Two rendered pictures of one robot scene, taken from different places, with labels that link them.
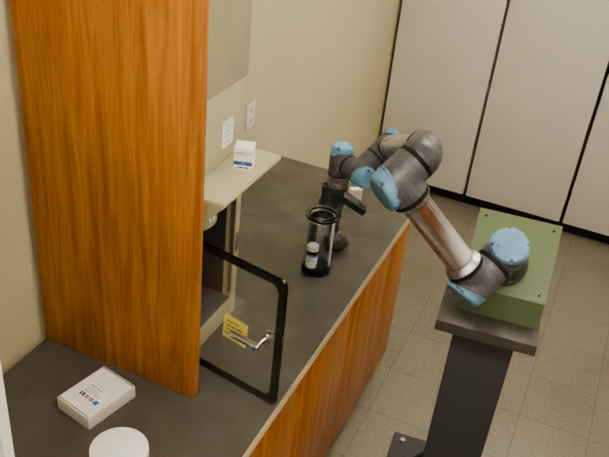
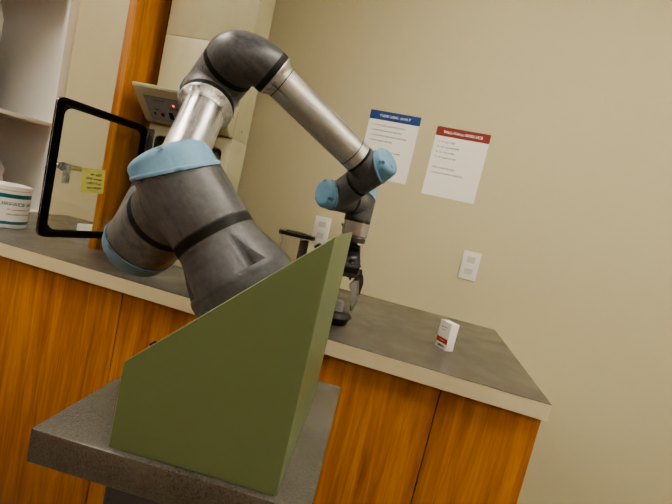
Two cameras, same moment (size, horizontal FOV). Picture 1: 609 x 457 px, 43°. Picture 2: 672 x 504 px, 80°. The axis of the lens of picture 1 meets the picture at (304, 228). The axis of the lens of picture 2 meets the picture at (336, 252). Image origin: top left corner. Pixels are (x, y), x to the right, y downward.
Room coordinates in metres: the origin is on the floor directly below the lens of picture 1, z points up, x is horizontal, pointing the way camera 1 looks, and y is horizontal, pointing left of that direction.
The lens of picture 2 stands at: (2.12, -1.21, 1.24)
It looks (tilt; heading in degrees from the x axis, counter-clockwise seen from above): 5 degrees down; 80
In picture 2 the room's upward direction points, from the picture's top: 13 degrees clockwise
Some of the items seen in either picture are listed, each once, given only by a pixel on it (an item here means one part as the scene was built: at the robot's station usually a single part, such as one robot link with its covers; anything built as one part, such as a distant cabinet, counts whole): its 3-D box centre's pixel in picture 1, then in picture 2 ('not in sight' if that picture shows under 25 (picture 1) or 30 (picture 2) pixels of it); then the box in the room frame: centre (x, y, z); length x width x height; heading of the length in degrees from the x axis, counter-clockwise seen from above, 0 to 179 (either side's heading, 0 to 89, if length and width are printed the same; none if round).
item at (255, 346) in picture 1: (248, 337); not in sight; (1.50, 0.11, 1.20); 0.10 x 0.05 x 0.03; 59
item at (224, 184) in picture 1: (234, 189); (183, 110); (1.77, 0.19, 1.46); 0.32 x 0.11 x 0.10; 159
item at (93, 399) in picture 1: (96, 396); not in sight; (1.48, 0.49, 0.96); 0.16 x 0.12 x 0.04; 147
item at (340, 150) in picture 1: (341, 160); (360, 202); (2.35, -0.10, 1.29); 0.09 x 0.08 x 0.11; 36
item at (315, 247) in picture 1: (319, 240); (289, 267); (2.20, -0.05, 1.06); 0.11 x 0.11 x 0.21
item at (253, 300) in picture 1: (233, 322); (97, 176); (1.56, 0.15, 1.19); 0.30 x 0.01 x 0.40; 59
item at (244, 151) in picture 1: (244, 155); not in sight; (1.81, 0.17, 1.54); 0.05 x 0.05 x 0.06; 88
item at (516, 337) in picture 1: (490, 309); (221, 414); (2.11, -0.65, 0.92); 0.32 x 0.32 x 0.04; 75
